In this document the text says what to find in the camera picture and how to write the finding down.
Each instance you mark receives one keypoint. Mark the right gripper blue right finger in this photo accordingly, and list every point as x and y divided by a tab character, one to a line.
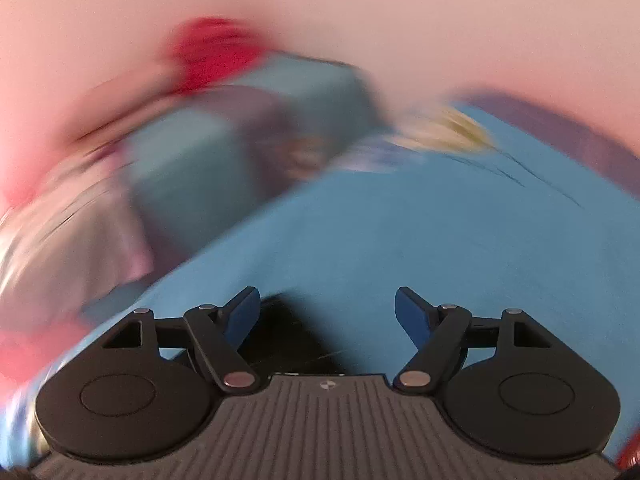
438	334

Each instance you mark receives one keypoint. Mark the black knit pants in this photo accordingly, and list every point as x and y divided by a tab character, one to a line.
285	341

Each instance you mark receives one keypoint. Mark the blue floral bed sheet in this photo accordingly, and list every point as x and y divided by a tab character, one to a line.
536	235

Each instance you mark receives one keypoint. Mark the beige pink pillow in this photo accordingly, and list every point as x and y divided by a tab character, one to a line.
75	242

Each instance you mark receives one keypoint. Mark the red cloth item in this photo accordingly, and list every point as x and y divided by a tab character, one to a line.
210	50

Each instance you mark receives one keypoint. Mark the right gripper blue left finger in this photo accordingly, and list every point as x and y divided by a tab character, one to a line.
216	334

